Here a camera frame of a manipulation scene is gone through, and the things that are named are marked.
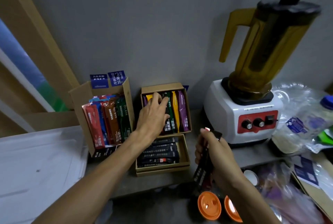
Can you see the stack of black coffee sticks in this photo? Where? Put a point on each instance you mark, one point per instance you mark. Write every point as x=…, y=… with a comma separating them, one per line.
x=158, y=153

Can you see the purple plastic bag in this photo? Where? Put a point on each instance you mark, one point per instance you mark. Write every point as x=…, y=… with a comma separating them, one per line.
x=281, y=192

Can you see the brown stick packet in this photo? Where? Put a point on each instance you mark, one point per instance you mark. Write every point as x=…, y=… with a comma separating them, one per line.
x=113, y=122

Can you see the person's right forearm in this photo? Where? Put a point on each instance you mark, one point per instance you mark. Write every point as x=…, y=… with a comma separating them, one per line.
x=249, y=203

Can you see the person's right thumb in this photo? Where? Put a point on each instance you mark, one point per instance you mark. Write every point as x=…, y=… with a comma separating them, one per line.
x=207, y=135

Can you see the white plastic tray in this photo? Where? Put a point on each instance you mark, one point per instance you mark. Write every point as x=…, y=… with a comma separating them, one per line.
x=39, y=174

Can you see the clear plastic bag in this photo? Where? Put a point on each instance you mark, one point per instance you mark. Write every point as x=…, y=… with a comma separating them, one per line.
x=294, y=101

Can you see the dark green stick packet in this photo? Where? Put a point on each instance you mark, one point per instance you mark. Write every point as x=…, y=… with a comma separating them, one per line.
x=124, y=119

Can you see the open tall cardboard box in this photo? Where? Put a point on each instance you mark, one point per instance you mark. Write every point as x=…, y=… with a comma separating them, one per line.
x=78, y=101

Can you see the blue printed card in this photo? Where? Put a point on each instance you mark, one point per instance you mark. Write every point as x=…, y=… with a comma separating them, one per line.
x=116, y=78
x=99, y=81

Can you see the person's left thumb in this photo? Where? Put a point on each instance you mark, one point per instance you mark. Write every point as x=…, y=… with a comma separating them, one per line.
x=165, y=104

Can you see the purple stick packet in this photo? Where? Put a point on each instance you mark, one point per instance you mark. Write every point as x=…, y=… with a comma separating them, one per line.
x=183, y=111

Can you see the person's left forearm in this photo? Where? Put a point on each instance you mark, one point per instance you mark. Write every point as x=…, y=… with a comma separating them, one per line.
x=98, y=182

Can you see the amber blender jar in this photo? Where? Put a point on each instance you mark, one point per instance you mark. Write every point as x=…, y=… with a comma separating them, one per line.
x=265, y=57

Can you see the red stick packet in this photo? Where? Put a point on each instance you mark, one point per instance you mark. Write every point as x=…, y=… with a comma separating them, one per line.
x=94, y=124

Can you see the wooden frame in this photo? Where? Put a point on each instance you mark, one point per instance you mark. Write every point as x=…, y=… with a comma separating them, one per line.
x=31, y=31

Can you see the short yellow stick packet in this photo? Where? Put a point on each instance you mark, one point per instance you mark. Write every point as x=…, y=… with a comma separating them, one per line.
x=149, y=97

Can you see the person's left hand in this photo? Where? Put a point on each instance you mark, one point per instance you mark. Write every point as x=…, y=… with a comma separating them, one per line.
x=151, y=119

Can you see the black blender lid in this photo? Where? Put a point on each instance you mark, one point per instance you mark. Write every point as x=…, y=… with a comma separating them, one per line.
x=291, y=7

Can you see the orange round lid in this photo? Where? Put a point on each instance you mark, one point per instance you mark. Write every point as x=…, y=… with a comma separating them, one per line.
x=209, y=205
x=231, y=209

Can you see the small white cup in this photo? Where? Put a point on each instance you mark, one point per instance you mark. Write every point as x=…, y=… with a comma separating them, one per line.
x=251, y=178

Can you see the flat cardboard box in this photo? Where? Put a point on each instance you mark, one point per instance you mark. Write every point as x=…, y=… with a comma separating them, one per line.
x=317, y=195

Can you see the bundle of black stick packets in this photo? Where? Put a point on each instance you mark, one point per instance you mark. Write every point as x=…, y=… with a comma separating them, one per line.
x=204, y=173

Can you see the blue and white leaflet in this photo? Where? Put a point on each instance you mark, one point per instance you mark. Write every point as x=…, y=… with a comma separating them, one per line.
x=307, y=170

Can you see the white blender base red panel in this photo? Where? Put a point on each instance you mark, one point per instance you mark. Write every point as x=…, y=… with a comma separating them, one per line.
x=221, y=111

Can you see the clear bottle with blue cap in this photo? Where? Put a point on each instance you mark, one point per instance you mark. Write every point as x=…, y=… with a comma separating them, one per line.
x=301, y=127

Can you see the person's right hand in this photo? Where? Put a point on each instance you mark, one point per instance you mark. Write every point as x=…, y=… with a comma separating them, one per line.
x=221, y=161

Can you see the kraft paper box lid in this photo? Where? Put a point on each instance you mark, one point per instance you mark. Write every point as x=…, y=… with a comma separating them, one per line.
x=185, y=153

